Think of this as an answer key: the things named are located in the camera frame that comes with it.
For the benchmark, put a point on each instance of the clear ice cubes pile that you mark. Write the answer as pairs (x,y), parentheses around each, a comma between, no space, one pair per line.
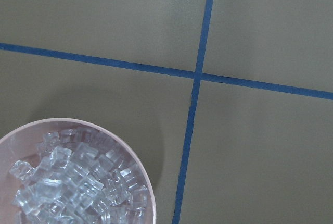
(83,176)

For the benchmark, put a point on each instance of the pink bowl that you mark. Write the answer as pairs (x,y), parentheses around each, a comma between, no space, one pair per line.
(20,143)

